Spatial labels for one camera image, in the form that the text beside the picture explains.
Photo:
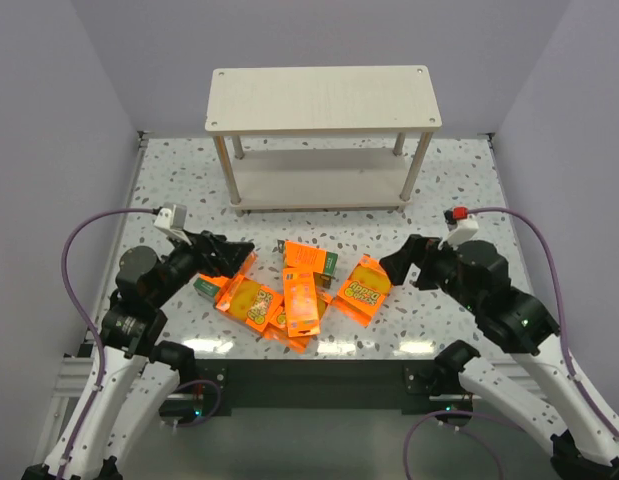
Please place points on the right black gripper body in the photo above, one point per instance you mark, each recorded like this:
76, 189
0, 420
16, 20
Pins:
421, 257

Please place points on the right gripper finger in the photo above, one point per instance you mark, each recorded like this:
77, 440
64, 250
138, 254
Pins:
425, 278
398, 264

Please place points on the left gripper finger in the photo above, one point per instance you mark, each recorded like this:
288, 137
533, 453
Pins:
216, 245
236, 266

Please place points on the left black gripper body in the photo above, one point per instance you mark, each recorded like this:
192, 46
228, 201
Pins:
209, 251

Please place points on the orange Scrub Daddy box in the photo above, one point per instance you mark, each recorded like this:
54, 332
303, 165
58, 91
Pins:
364, 291
250, 303

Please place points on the orange box green end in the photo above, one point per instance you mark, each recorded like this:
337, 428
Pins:
322, 263

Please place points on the green orange sponge box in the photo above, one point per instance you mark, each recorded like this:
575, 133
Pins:
212, 288

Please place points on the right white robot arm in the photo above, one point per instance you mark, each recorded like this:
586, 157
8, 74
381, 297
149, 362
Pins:
476, 276

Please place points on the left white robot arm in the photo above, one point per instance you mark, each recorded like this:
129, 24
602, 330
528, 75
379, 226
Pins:
135, 370

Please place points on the white two-tier shelf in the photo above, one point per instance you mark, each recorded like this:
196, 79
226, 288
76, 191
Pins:
322, 138

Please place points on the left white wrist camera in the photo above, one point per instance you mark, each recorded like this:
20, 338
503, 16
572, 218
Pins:
170, 220

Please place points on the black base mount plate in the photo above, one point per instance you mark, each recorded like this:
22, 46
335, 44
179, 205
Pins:
407, 386

